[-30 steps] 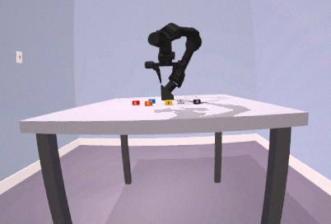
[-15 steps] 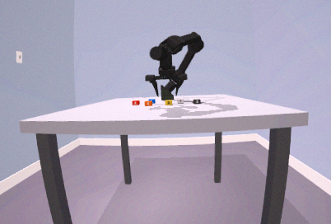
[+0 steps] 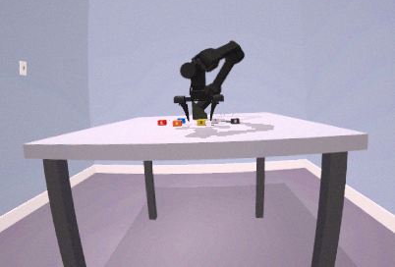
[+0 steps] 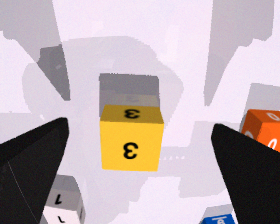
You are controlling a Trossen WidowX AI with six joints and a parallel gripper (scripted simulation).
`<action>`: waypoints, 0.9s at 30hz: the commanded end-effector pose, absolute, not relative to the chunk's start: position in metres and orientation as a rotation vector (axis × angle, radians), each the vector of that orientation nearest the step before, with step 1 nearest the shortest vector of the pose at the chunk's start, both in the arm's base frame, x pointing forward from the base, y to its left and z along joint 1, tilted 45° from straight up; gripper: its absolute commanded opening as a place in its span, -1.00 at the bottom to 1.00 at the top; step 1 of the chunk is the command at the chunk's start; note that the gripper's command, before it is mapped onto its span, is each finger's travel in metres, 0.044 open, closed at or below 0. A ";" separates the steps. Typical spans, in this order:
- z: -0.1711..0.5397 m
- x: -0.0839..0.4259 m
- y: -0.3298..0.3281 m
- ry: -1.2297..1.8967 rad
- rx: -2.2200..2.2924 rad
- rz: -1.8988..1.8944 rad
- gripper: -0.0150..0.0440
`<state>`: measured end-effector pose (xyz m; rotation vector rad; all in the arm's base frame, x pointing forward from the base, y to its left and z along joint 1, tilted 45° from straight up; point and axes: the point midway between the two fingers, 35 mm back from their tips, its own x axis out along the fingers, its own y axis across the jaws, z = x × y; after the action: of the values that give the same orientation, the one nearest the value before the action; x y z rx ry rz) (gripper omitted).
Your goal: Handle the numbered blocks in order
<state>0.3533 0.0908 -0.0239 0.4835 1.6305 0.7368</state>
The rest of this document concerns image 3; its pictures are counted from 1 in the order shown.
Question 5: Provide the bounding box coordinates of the orange block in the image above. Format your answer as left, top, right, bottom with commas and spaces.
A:
173, 121, 182, 127

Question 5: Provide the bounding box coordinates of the red block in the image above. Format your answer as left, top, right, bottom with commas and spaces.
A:
157, 120, 167, 126

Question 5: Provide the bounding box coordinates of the blue block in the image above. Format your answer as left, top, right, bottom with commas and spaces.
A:
177, 118, 186, 124

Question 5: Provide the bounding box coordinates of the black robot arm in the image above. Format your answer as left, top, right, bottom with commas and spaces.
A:
180, 40, 245, 99

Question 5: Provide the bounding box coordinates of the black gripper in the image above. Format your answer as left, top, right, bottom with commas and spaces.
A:
174, 80, 224, 122

